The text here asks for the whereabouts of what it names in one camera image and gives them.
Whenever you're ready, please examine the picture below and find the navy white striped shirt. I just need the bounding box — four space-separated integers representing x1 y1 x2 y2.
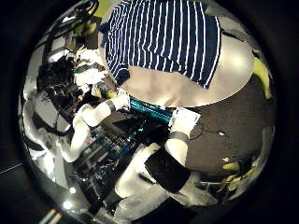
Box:
98 0 222 91

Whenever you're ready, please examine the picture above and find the yellow green chair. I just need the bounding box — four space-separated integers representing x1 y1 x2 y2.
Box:
73 0 115 36

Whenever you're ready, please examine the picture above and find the small yellow chair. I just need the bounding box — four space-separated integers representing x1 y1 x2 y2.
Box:
219 174 250 192
221 161 241 173

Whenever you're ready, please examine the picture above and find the thin black floor cable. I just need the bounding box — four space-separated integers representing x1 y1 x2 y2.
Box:
188 120 225 141

